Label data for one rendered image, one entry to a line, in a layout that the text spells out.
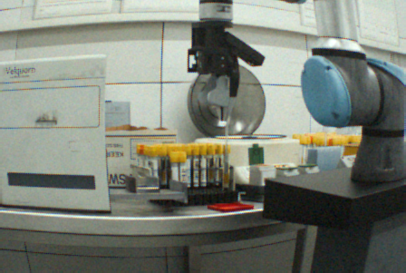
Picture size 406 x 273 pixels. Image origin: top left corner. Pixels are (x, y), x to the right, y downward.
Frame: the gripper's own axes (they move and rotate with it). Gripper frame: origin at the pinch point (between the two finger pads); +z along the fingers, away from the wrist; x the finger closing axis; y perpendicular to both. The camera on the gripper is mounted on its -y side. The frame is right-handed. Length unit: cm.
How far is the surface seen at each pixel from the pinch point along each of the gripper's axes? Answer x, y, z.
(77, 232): 16.5, 41.9, 21.7
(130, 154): -16.7, 14.5, 8.8
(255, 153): 2.0, -5.9, 8.1
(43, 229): 16, 50, 21
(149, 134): -16.5, 9.8, 4.5
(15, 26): -48, 44, -27
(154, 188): 11.0, 21.6, 13.0
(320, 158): 2.7, -25.1, 10.4
